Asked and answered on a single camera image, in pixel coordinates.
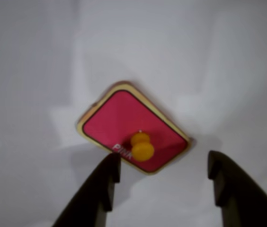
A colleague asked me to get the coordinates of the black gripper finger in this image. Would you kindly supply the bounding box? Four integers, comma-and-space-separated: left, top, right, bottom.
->
53, 153, 121, 227
207, 150, 267, 227

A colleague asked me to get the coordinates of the pink rectangle piece yellow pin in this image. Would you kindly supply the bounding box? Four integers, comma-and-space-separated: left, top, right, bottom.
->
76, 81, 192, 176

